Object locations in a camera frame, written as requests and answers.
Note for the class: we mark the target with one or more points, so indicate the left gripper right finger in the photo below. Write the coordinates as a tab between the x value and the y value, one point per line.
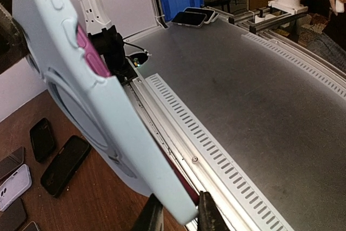
209	217

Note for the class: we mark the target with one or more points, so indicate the blue storage bin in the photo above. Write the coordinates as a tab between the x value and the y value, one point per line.
172	7

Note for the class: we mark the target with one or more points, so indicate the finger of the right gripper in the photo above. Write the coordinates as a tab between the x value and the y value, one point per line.
13	44

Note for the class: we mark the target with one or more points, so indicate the purple smartphone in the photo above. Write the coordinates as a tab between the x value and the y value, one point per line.
12	162

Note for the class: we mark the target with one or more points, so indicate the stacked phones on bench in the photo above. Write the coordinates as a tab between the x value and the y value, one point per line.
195	17

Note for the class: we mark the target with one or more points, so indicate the seated person in background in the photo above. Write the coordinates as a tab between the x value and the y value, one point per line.
330	44

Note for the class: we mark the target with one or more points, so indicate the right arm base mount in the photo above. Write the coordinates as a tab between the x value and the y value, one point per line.
126	73

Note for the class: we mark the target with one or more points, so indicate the black phone case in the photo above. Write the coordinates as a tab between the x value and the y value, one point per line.
64	165
42	140

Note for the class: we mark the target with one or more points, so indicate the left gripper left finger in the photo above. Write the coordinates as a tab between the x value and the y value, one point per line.
151	217

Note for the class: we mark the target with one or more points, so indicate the lilac silicone phone case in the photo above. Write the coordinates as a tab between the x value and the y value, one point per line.
15	185

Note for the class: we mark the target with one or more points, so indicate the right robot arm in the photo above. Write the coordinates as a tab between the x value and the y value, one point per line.
100	34

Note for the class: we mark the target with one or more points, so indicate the black phone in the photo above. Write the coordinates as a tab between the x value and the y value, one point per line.
14	217
32	226

